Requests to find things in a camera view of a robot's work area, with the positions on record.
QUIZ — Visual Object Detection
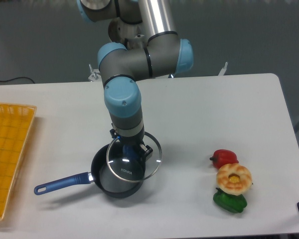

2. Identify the toy bread ring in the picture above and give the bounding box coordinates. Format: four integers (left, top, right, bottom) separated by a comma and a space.
216, 163, 253, 196

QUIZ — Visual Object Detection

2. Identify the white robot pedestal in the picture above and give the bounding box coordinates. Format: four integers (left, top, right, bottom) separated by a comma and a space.
108, 17, 147, 50

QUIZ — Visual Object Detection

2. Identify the yellow plastic basket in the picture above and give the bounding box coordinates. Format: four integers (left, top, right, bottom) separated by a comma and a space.
0, 103, 37, 221

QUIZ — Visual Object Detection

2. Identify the dark blue saucepan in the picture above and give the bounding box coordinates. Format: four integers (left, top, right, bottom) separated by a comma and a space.
34, 145, 143, 198

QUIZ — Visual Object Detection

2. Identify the red toy bell pepper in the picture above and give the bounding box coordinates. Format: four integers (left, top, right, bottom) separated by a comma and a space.
210, 149, 239, 169

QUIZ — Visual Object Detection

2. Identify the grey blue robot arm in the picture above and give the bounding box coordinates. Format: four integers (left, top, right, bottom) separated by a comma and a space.
77, 0, 194, 149

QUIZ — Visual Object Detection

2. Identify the black cable on floor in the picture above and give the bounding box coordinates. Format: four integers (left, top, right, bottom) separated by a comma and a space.
0, 77, 36, 84

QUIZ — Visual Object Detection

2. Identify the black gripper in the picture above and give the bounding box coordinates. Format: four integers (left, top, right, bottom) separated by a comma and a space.
110, 128, 153, 162

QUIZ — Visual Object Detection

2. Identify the glass lid blue knob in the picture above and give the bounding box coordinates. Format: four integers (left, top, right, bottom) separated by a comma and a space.
106, 132, 162, 183

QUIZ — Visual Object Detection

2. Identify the green toy bell pepper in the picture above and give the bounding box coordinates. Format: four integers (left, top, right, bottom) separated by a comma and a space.
213, 188, 247, 213

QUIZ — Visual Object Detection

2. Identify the right white table bracket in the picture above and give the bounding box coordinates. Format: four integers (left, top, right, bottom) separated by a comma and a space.
218, 61, 228, 76

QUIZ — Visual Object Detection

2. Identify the left white table bracket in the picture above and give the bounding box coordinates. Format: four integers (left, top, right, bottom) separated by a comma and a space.
88, 64, 102, 82

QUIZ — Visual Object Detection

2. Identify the white table bracket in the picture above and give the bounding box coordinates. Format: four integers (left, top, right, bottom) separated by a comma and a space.
88, 64, 102, 82
218, 61, 228, 76

